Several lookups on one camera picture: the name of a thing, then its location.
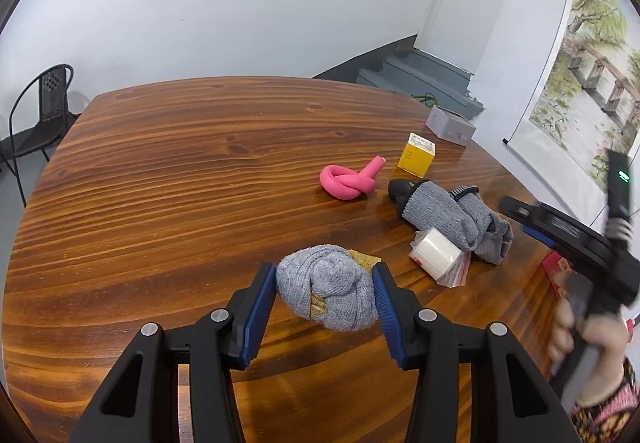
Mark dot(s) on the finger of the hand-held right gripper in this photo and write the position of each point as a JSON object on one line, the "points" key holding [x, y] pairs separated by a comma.
{"points": [[525, 218]]}

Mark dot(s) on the grey sock tan patch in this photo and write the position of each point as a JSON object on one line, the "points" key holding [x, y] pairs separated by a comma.
{"points": [[330, 283]]}

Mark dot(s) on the black metal chair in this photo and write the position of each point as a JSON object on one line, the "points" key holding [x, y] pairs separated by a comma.
{"points": [[52, 88]]}

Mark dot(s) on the grey staircase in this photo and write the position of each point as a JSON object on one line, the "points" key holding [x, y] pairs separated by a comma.
{"points": [[415, 73]]}

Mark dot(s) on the yellow cardboard box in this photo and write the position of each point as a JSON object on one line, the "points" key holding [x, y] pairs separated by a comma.
{"points": [[416, 155]]}

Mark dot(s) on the pink knotted foam tube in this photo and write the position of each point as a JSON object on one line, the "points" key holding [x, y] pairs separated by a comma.
{"points": [[345, 183]]}

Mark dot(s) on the wooden desk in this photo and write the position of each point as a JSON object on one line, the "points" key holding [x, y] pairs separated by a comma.
{"points": [[175, 173]]}

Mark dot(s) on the white cardboard box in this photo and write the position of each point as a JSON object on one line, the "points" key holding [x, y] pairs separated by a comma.
{"points": [[450, 125]]}

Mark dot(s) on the landscape scroll painting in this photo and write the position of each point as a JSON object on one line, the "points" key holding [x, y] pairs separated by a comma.
{"points": [[590, 73]]}

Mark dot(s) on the grey sock with black toe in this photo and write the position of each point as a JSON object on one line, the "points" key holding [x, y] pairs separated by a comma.
{"points": [[435, 213]]}

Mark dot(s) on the person's right hand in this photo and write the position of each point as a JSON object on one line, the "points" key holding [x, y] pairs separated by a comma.
{"points": [[607, 348]]}

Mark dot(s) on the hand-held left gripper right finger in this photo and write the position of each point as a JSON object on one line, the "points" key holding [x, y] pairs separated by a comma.
{"points": [[387, 313]]}

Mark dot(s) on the red storage box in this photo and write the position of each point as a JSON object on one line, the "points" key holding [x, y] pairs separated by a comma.
{"points": [[555, 270]]}

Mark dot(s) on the white tissue pack in plastic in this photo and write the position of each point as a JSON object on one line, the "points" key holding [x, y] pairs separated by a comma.
{"points": [[435, 250]]}

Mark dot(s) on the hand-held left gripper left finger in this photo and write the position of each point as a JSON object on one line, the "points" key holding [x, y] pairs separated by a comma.
{"points": [[257, 313]]}

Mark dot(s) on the person's right forearm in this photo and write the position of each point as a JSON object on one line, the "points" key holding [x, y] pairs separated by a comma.
{"points": [[610, 418]]}

